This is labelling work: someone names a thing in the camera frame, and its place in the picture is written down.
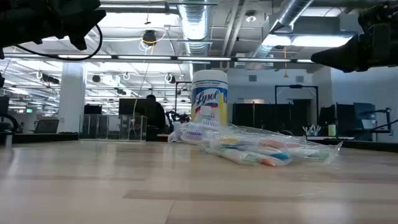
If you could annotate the silver ventilation duct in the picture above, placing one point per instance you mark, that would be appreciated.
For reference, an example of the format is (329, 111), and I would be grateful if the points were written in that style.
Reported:
(292, 12)
(195, 25)

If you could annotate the green cup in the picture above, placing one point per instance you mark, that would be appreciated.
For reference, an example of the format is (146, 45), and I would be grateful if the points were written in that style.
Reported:
(332, 130)

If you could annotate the black ceiling-hung device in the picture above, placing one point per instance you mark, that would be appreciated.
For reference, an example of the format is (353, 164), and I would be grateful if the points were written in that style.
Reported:
(149, 36)

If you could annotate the small white bottle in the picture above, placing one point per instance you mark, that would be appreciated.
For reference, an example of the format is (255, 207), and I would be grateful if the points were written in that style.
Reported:
(176, 125)

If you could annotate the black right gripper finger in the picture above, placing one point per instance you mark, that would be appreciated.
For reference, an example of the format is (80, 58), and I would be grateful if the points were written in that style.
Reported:
(342, 56)

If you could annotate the cup of white utensils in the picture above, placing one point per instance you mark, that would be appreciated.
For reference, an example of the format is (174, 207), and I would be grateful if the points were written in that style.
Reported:
(311, 130)

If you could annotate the clear acrylic organizer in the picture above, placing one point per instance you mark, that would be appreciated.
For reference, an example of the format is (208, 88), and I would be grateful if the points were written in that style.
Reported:
(93, 127)

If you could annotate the rectangular ceiling light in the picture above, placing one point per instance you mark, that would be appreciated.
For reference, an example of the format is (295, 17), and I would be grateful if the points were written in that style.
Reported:
(311, 40)

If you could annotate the Lysol disinfecting wipes canister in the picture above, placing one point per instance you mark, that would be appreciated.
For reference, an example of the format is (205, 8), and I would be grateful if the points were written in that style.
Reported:
(210, 93)

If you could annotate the black metal rack frame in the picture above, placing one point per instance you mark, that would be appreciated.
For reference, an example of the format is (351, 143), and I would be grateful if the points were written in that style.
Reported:
(297, 86)

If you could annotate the black computer monitor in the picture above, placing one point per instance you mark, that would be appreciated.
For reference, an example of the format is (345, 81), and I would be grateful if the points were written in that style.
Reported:
(364, 113)
(92, 109)
(132, 106)

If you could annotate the long ceiling light strip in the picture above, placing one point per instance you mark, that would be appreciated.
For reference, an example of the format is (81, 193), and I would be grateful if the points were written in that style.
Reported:
(202, 58)

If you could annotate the green orange toothbrush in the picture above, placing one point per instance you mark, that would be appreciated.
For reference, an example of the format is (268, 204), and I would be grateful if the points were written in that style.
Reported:
(248, 157)

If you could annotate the person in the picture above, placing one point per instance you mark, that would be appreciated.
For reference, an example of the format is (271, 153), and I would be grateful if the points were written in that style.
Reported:
(155, 115)

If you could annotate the black partition panel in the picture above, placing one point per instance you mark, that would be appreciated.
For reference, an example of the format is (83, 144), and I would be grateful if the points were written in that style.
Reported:
(264, 116)

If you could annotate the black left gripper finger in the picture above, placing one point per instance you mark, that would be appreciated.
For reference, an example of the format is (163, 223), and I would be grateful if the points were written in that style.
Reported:
(90, 17)

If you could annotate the white building column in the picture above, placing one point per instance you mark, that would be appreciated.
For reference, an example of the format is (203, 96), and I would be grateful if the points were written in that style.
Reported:
(71, 93)

